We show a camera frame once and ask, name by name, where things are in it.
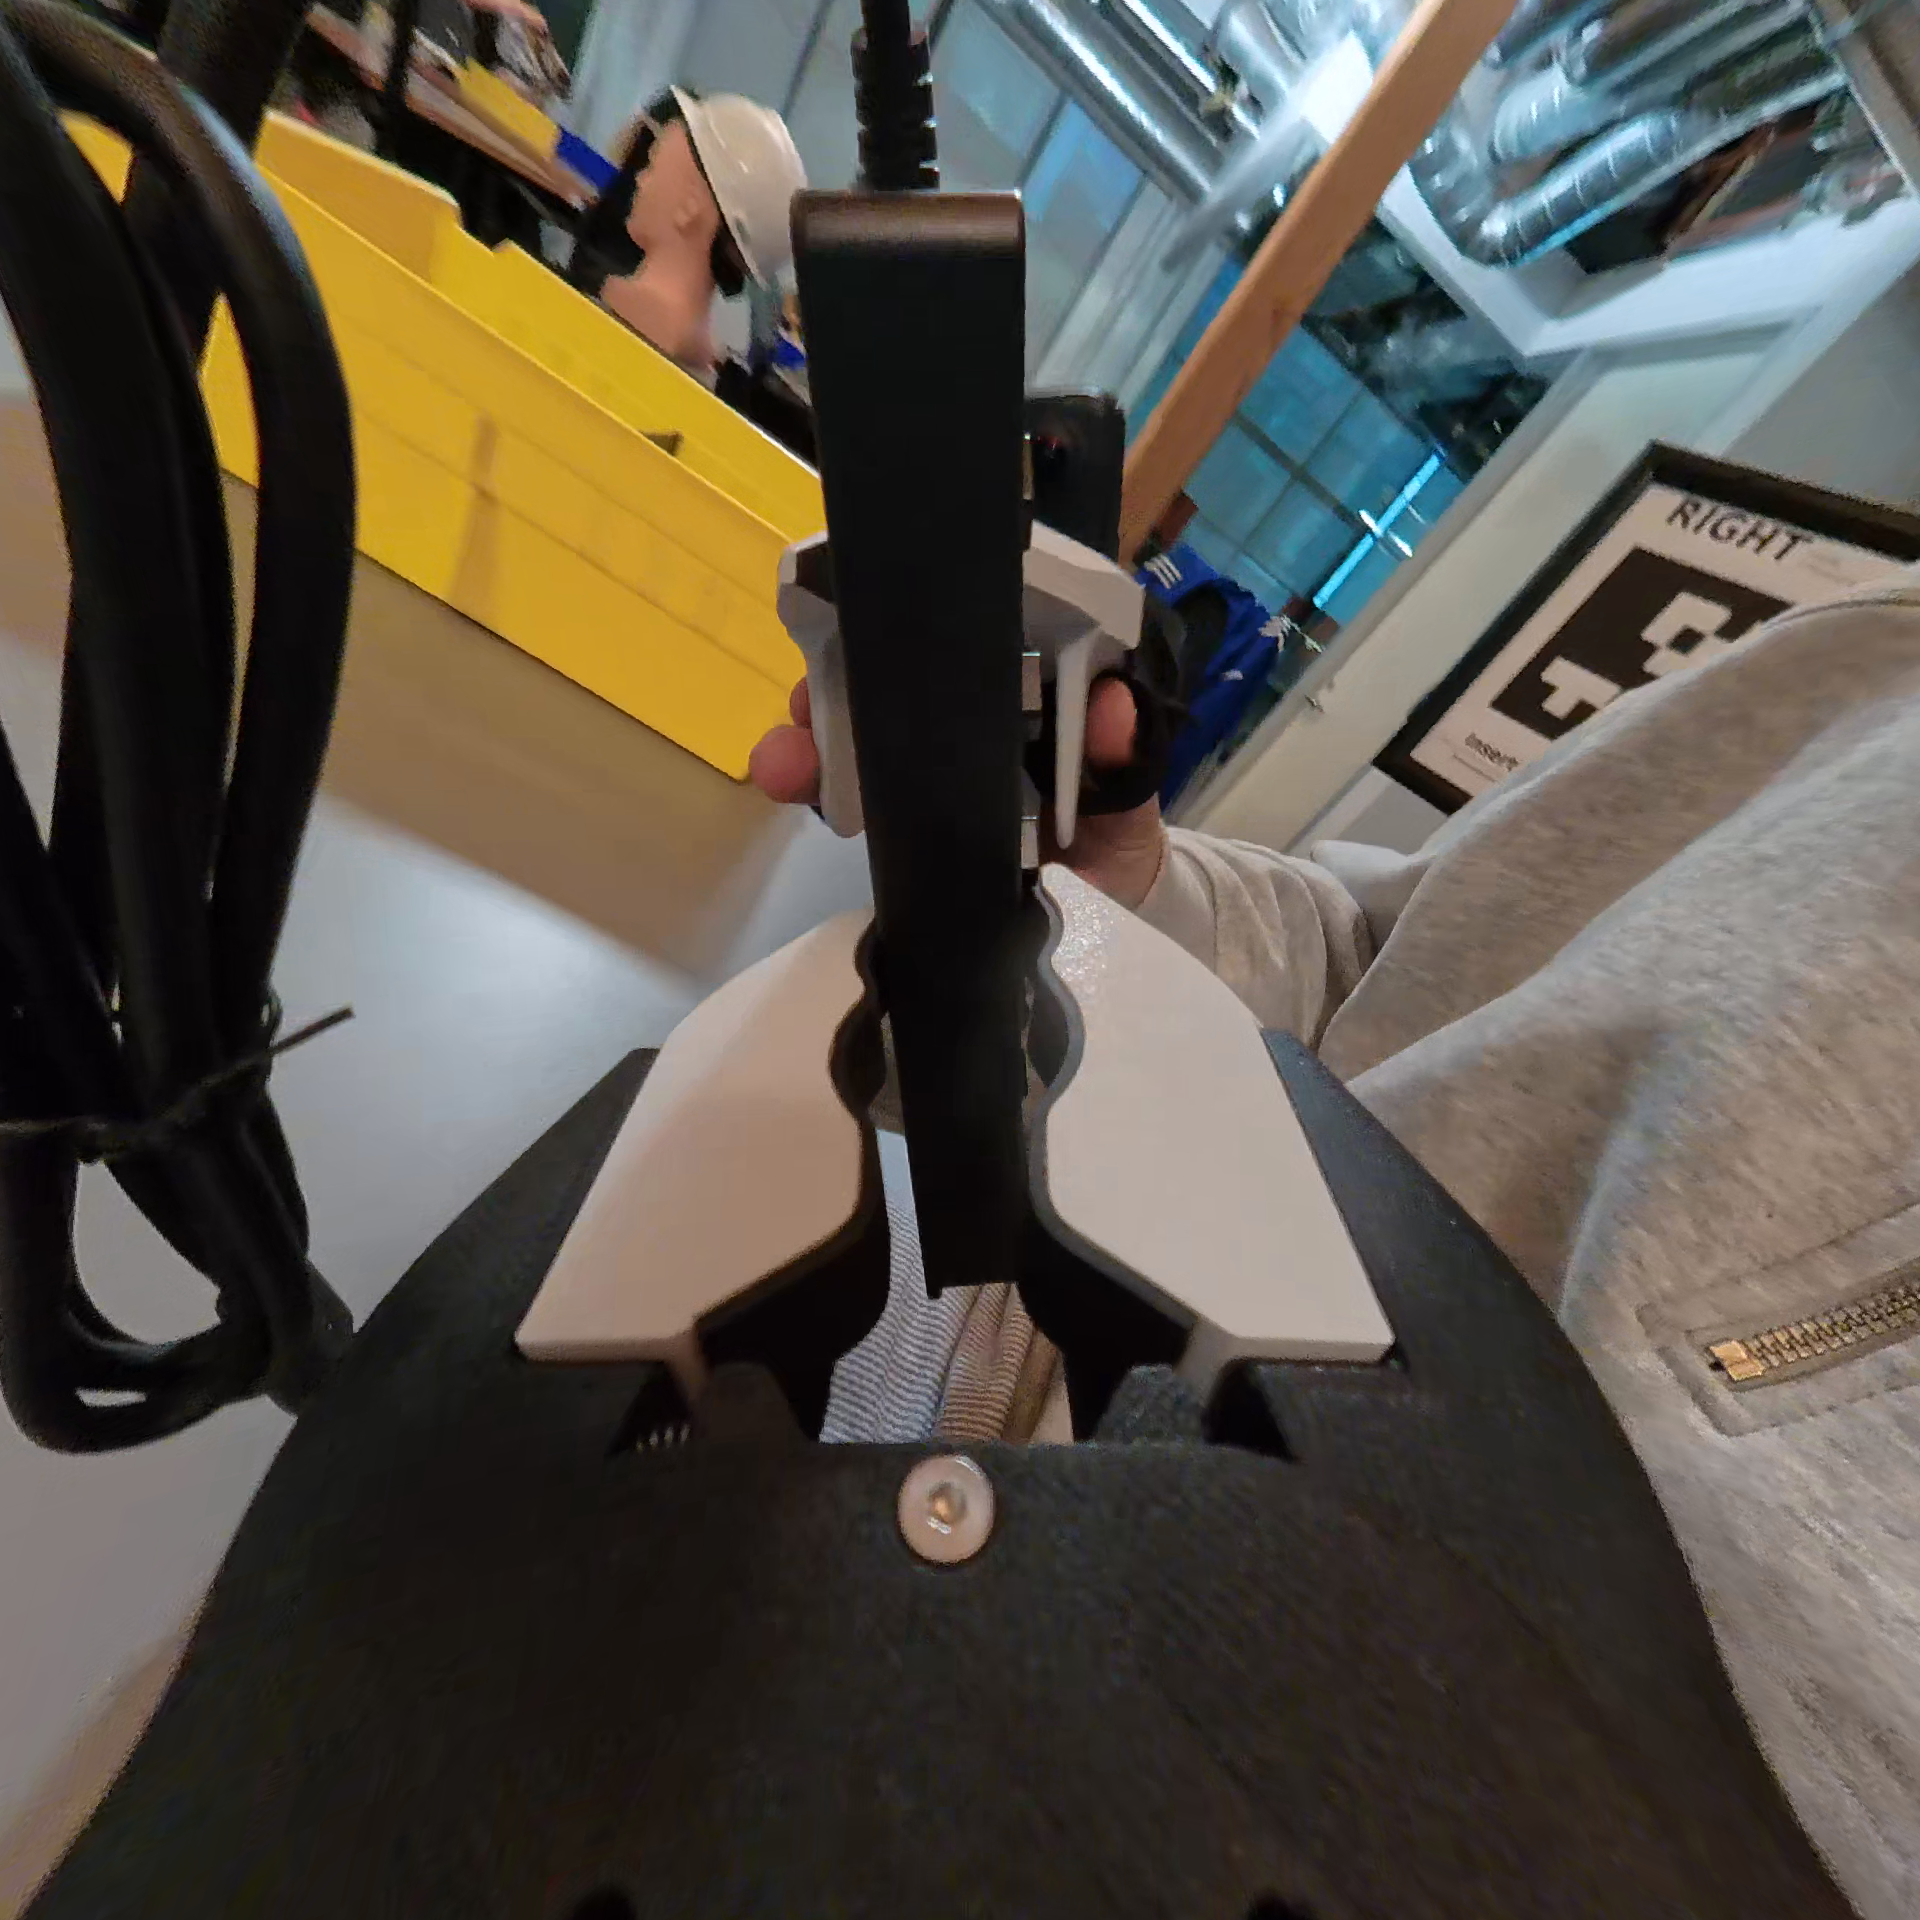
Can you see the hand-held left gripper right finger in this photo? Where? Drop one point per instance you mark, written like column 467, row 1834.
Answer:
column 1202, row 1170

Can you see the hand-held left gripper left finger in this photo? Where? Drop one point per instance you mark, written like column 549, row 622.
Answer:
column 706, row 1184

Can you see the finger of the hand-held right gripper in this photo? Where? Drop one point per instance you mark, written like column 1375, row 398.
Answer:
column 1080, row 593
column 810, row 593

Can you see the person's right forearm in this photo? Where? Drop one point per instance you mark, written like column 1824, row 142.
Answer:
column 1261, row 915

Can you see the person's right hand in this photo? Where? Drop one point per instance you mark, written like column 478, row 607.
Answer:
column 1109, row 863

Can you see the blue striped jacket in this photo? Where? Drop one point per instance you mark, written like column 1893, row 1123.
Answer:
column 1244, row 675

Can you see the striped grey cloth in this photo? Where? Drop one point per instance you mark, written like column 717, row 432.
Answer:
column 901, row 1366

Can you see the stacked yellow plastic bins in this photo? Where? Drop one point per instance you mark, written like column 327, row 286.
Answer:
column 525, row 494

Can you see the wooden beam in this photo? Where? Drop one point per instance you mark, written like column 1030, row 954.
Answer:
column 1320, row 224

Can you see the mannequin head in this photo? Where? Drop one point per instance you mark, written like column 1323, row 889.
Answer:
column 676, row 254

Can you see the white hard hat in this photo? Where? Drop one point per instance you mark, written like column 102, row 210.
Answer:
column 751, row 165

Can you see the framed fiducial tag sign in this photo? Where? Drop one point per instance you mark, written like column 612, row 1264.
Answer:
column 1621, row 630

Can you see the silver air duct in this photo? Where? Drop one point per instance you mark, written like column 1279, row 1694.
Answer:
column 1590, row 165

